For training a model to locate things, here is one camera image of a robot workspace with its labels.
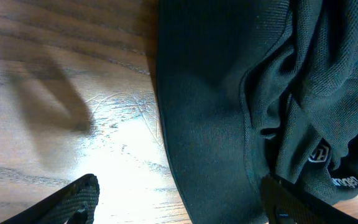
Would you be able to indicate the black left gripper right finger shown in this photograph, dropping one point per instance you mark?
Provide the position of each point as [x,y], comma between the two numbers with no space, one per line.
[286,203]

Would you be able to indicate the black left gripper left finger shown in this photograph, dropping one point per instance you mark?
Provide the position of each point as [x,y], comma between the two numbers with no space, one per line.
[75,203]

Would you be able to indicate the black t-shirt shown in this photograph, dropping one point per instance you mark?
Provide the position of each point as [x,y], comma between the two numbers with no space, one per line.
[252,88]

